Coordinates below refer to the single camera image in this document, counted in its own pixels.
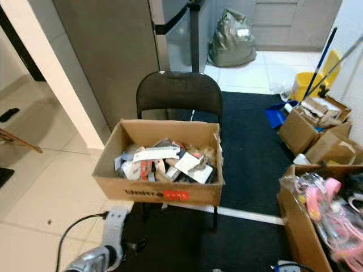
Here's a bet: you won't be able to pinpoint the clear crumpled plastic bag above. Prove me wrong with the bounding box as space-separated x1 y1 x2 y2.
271 80 293 97

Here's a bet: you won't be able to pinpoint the grey refrigerator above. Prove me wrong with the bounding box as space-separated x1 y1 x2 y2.
51 0 206 130

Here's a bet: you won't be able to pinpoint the black folding chair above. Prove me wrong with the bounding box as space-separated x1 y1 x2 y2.
135 70 225 232

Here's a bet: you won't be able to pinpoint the grey kitchen cabinet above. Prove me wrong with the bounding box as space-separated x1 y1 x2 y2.
251 0 343 52

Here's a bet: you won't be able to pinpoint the black plastic item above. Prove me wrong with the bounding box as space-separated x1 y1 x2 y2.
343 173 363 205

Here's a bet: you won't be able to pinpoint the pink plastic handle item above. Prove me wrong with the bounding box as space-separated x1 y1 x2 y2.
303 177 342 222

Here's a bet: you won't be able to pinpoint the large cardboard box, pink items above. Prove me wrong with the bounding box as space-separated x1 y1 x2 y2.
277 163 363 272

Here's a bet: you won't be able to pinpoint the yellow mop bucket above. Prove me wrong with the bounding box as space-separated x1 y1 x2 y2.
291 50 341 103

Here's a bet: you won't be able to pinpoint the grey metal broom handle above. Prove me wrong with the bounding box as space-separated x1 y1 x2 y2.
318 35 363 94

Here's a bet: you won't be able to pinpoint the white paper sheet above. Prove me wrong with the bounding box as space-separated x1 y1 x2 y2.
175 152 214 185

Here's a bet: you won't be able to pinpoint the cardboard box with red label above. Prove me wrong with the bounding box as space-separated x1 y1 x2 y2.
92 119 225 207

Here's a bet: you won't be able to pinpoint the blue dustpan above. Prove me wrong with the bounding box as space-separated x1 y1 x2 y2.
265 101 298 130

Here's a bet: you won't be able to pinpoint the small cardboard box with scraps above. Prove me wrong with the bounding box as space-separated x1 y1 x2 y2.
278 96 352 155

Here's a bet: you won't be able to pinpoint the dark floor mat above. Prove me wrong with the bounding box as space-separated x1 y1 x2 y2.
125 91 296 272

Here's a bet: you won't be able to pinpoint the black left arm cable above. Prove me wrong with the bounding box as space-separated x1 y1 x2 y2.
56 212 109 272

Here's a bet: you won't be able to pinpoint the grey-green garbage bag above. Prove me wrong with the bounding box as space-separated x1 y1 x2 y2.
208 8 258 68

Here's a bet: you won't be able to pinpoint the open empty cardboard box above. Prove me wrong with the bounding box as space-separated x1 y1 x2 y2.
305 122 363 166

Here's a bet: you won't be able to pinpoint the blue mop handle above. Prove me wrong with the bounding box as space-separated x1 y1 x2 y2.
302 27 338 101

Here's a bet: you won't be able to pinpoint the white printed card strip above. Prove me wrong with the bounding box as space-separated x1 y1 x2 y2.
132 146 181 164

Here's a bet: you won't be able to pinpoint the brown wooden stick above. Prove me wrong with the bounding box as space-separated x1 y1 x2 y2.
0 129 44 155

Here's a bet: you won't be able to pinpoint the white floor tape strip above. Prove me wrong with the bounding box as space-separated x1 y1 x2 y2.
167 203 285 226

